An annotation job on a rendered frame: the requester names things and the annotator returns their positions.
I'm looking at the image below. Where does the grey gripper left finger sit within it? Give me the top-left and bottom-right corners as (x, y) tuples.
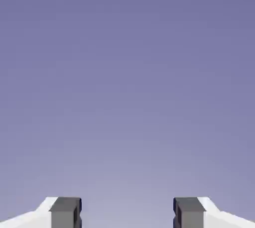
(0, 196), (83, 228)

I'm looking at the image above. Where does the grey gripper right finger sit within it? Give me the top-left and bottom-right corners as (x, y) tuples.
(172, 196), (255, 228)

